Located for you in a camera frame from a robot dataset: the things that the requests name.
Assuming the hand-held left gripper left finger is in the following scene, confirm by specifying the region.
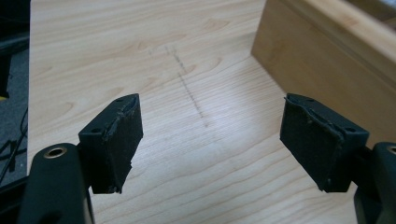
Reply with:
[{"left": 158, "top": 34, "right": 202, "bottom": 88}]
[{"left": 78, "top": 92, "right": 145, "bottom": 195}]

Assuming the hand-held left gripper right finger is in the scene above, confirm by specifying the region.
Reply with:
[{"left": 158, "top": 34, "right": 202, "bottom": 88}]
[{"left": 278, "top": 92, "right": 371, "bottom": 193}]

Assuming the wooden tea box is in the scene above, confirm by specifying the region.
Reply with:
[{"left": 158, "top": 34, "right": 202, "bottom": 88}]
[{"left": 250, "top": 0, "right": 396, "bottom": 147}]

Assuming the long black floor cable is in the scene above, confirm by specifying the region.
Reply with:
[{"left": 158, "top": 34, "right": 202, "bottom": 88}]
[{"left": 0, "top": 106, "right": 30, "bottom": 186}]

